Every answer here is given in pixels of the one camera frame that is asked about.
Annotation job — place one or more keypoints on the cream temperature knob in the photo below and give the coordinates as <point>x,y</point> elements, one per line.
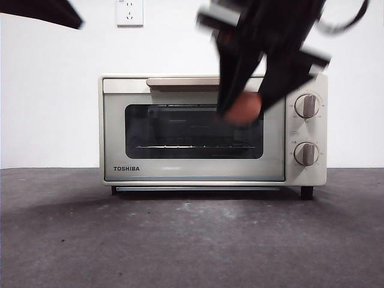
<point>306,106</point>

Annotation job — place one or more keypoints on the cream Toshiba toaster oven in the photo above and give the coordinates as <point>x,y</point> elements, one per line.
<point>312,132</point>

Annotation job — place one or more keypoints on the black oven foot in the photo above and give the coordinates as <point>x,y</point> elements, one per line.
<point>113,190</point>
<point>307,192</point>

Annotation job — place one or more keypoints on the cream timer knob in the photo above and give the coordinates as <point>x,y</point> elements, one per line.
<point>306,154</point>

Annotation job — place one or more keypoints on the white wall socket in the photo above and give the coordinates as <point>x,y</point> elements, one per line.
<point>129,13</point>

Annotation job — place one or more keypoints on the oven door with glass window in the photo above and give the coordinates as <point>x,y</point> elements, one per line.
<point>195,171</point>

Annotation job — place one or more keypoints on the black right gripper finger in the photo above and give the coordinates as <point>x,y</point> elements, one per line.
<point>285,81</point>
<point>235,69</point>

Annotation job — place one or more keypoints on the brown egg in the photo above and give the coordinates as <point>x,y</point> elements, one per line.
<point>243,108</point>

